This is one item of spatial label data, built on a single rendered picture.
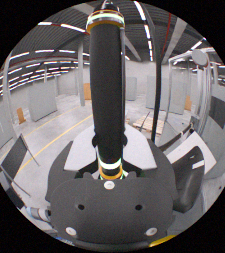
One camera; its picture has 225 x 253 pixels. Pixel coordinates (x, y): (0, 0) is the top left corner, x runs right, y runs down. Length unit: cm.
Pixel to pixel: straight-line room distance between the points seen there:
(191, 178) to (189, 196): 5
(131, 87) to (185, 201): 721
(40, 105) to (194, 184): 637
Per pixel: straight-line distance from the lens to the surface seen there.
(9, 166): 197
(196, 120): 64
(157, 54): 16
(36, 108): 622
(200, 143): 52
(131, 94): 729
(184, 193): 18
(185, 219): 110
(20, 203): 80
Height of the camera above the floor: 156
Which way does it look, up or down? 28 degrees down
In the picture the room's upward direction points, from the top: 1 degrees counter-clockwise
